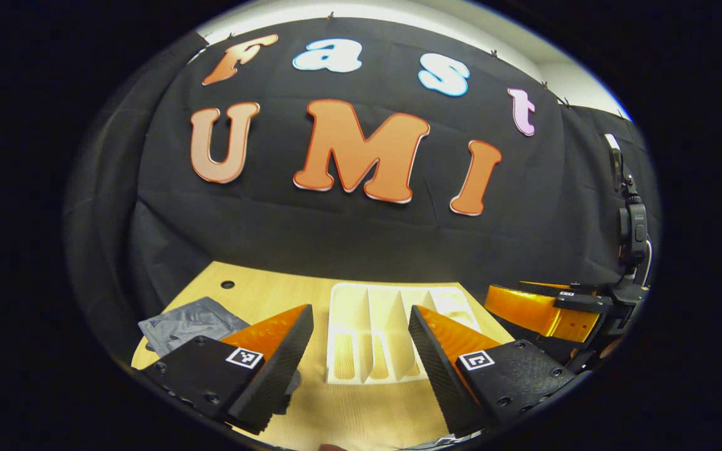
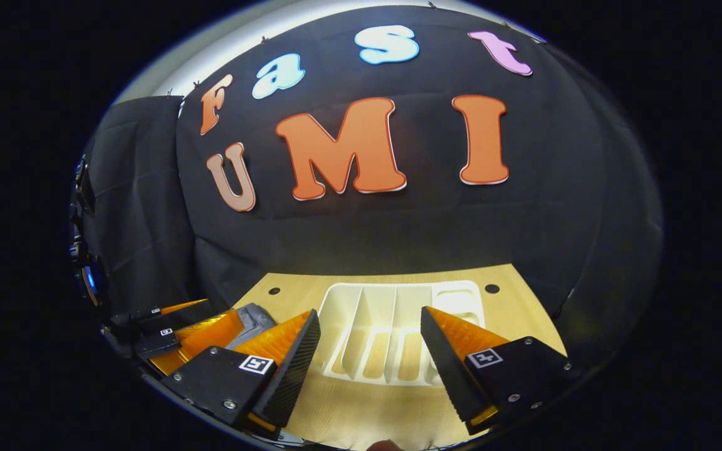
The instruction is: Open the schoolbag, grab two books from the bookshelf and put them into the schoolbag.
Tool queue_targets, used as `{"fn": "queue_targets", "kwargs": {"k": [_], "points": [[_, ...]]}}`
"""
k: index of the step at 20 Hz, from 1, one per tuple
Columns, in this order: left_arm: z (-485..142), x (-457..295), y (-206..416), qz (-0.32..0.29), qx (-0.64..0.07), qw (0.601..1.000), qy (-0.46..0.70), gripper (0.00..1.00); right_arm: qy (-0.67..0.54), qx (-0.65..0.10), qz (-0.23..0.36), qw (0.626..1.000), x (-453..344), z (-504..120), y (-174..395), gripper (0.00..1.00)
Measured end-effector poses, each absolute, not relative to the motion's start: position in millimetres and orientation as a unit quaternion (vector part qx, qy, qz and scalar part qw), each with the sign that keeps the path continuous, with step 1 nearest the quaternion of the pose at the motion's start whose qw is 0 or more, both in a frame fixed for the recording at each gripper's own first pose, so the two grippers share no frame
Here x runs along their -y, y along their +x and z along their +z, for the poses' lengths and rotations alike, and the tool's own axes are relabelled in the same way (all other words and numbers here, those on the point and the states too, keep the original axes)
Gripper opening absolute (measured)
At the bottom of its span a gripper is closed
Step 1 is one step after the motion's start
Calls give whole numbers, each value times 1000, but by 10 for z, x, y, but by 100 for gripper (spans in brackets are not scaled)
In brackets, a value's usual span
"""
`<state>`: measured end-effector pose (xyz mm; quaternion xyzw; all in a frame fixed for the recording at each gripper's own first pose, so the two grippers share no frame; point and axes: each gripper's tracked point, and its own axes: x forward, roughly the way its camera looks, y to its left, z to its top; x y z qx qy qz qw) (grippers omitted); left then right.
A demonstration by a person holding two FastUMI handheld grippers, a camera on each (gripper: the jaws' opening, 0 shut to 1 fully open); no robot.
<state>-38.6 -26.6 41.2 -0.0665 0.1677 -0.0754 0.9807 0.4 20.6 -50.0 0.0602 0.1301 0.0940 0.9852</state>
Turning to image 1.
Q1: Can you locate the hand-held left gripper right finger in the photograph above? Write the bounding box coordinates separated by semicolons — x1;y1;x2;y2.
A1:
407;304;579;439

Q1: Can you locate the white plastic bookshelf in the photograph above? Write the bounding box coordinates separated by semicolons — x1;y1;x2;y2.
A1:
325;281;484;386

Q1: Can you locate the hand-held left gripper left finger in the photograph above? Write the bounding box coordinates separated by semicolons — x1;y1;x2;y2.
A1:
138;304;315;436

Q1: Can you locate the grey schoolbag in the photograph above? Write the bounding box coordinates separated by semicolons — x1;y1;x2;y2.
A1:
137;296;303;416

